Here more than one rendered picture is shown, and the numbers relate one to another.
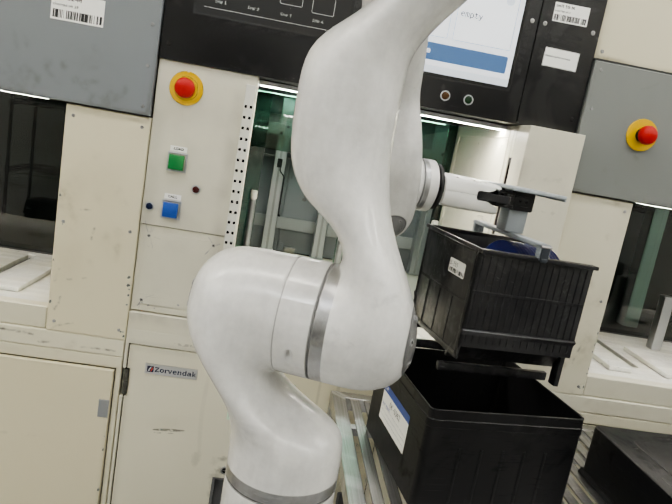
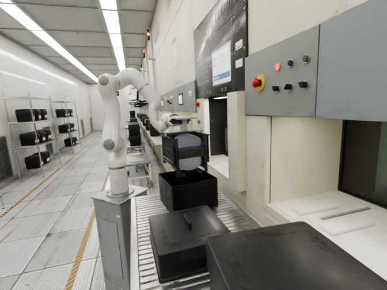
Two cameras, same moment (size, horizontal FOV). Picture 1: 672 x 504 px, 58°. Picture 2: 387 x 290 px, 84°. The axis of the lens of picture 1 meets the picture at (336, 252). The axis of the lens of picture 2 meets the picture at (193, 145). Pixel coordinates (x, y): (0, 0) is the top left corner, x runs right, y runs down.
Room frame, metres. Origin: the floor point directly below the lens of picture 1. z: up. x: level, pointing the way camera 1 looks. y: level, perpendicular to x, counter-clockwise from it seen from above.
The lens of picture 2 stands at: (0.89, -1.51, 1.34)
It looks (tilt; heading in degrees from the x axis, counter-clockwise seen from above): 10 degrees down; 81
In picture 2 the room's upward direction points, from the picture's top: 3 degrees counter-clockwise
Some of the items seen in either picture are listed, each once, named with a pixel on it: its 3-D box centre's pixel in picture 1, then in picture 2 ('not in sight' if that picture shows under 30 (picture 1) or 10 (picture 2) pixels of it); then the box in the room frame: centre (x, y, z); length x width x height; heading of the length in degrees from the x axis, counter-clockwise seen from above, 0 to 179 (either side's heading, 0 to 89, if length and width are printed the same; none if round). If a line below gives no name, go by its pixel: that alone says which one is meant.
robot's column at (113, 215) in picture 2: not in sight; (125, 240); (0.60, 0.02, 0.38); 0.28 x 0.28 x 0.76; 51
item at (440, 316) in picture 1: (497, 277); (184, 144); (1.04, -0.28, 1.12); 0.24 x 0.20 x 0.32; 15
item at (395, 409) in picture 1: (464, 422); (186, 189); (1.04, -0.28, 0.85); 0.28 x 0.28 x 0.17; 14
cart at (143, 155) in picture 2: not in sight; (137, 168); (0.49, 2.48, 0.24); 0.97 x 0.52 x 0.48; 98
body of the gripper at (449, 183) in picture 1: (458, 190); (177, 120); (1.02, -0.18, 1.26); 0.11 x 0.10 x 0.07; 105
